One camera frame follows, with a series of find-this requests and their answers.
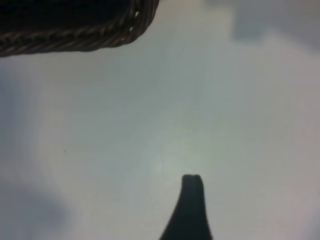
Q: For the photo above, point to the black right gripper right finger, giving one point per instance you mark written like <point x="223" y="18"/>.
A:
<point x="198" y="215"/>

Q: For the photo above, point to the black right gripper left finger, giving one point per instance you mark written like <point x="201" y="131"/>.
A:
<point x="183" y="215"/>

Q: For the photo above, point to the dark brown wicker basket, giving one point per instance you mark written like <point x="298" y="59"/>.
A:
<point x="75" y="37"/>

